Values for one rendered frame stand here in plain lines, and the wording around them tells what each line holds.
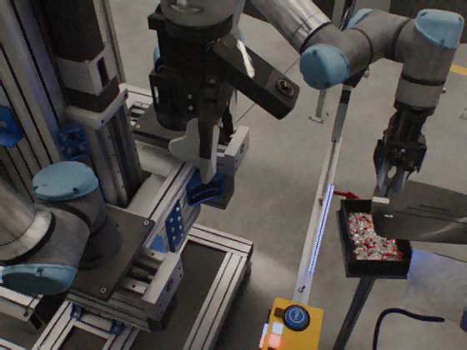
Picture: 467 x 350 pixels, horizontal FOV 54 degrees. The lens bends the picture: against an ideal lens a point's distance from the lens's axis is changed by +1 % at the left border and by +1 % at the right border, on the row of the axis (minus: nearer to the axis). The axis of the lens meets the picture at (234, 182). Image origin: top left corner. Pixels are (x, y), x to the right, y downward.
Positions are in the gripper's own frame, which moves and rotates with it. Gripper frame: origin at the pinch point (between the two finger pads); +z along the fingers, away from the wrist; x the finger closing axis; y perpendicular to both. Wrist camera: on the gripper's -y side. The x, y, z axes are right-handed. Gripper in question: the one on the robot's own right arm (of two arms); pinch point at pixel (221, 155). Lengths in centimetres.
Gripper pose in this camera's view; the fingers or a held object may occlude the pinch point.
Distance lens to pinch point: 61.5
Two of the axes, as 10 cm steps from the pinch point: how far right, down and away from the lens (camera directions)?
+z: 0.0, 6.7, 7.4
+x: -2.9, 7.1, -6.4
